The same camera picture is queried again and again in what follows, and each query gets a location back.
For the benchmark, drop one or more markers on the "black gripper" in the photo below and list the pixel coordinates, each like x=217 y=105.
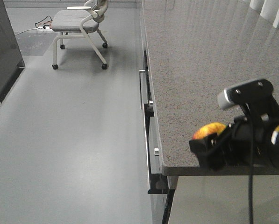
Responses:
x=242 y=143

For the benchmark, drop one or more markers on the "red yellow apple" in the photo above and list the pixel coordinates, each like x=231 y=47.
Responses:
x=211 y=128

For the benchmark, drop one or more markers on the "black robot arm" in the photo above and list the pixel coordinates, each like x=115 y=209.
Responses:
x=273 y=145

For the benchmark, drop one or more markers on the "silver round knob lower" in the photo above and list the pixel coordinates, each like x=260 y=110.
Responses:
x=156 y=151

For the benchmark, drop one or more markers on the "grey speckled kitchen counter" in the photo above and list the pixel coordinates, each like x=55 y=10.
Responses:
x=196 y=48

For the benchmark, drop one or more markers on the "grey white office chair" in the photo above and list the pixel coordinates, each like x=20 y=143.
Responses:
x=77 y=23

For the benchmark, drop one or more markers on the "dark grey cabinet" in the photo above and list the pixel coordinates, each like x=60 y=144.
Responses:
x=11 y=61

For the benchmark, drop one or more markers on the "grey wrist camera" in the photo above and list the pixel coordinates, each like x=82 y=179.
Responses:
x=254 y=97

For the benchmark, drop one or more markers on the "silver drawer handle bar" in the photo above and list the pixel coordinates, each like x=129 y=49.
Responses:
x=143 y=85

